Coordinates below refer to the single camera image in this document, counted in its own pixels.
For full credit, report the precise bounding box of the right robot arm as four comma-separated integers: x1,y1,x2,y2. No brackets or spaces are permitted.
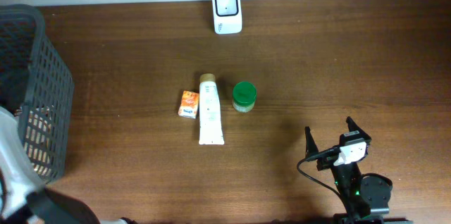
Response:
297,117,411,224

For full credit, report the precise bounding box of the grey plastic basket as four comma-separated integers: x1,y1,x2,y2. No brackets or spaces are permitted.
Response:
1,4,74,183

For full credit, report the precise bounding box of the orange tissue pack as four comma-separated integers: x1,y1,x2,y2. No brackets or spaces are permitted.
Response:
178,90,200,119

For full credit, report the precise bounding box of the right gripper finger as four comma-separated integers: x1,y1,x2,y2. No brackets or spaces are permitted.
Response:
304,126,319,159
346,116,371,142

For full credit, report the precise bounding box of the white barcode scanner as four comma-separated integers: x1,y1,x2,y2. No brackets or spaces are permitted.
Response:
211,0,242,35

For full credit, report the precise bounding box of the green lid jar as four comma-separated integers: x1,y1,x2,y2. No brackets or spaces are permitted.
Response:
233,82,257,113

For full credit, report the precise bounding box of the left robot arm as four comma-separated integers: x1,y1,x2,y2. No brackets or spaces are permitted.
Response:
1,108,134,224

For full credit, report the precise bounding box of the white cream tube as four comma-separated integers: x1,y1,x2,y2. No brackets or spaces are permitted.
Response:
199,73,225,145

